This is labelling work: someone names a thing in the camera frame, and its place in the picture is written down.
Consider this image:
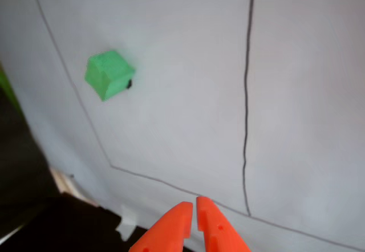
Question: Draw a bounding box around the white tape piece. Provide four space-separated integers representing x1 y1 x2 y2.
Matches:
115 204 139 242

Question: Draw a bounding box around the light wooden board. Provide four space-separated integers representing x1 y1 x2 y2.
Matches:
48 166 100 209

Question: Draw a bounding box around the green foam block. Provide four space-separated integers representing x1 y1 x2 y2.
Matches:
84 49 136 102

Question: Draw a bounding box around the white paper sheet with lines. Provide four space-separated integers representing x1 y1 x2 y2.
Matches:
0 0 365 252

